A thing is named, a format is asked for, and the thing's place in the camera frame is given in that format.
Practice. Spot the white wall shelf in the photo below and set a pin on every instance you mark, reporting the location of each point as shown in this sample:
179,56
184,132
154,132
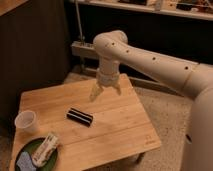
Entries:
154,8

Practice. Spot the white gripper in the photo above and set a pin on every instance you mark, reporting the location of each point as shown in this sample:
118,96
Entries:
105,80

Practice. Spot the white snack wrapper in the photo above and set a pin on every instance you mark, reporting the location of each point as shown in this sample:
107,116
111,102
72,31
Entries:
45,150

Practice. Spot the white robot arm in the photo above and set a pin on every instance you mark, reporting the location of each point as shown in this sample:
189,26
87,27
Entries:
190,79

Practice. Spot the wooden square table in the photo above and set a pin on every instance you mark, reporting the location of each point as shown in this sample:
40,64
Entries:
120,127

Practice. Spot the black striped rectangular box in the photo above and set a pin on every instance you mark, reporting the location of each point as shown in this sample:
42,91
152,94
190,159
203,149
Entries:
79,116

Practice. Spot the blue grey sponge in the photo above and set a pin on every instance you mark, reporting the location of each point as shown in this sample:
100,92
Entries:
24,162

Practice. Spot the metal vertical pole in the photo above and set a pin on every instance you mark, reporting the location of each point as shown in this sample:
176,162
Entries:
79,22

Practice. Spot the green round plate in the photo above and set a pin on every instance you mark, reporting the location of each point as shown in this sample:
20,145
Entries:
31,146

